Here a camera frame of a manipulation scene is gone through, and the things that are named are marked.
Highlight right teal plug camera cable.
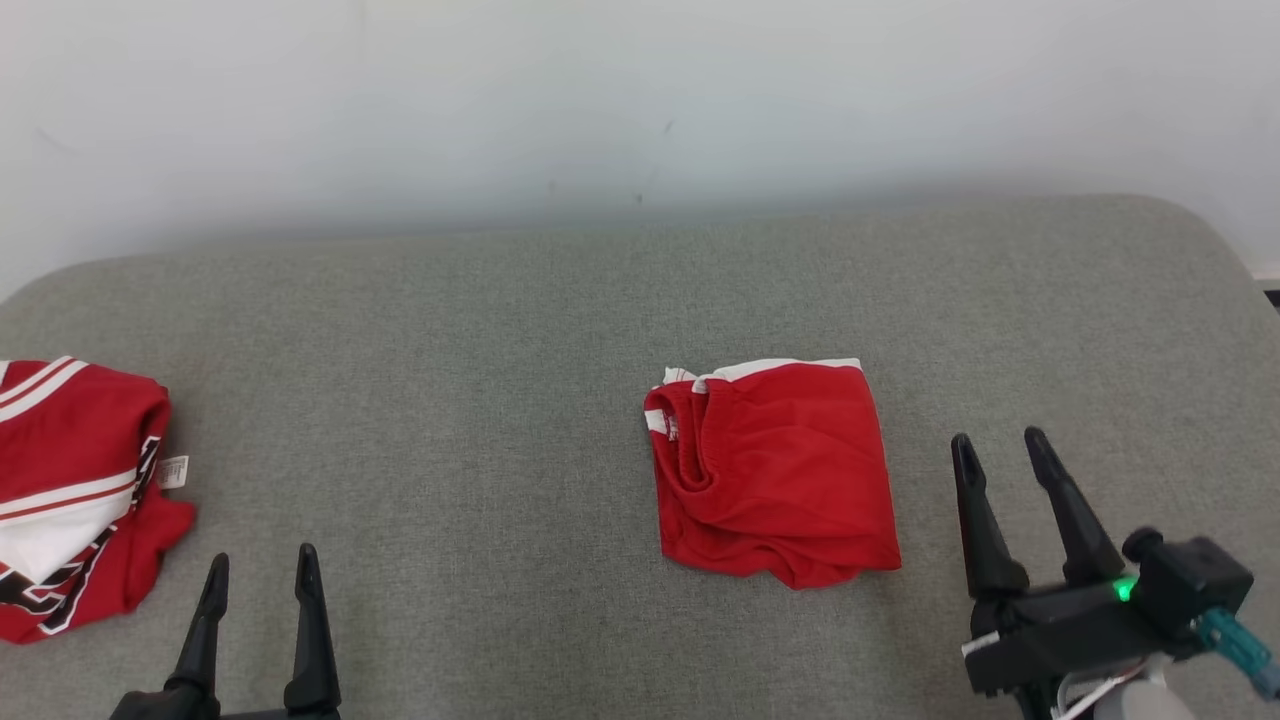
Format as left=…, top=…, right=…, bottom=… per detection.
left=1195, top=607, right=1280, bottom=701

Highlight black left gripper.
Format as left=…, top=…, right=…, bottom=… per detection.
left=165, top=543, right=346, bottom=720

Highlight red basketball shorts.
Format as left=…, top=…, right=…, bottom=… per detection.
left=643, top=357, right=903, bottom=591

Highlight red white basketball jersey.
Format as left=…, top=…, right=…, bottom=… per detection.
left=0, top=356, right=197, bottom=644

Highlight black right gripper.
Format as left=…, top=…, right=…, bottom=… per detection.
left=950, top=427, right=1201, bottom=720

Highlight white red wire bundle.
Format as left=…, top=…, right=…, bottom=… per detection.
left=1052, top=668, right=1136, bottom=720

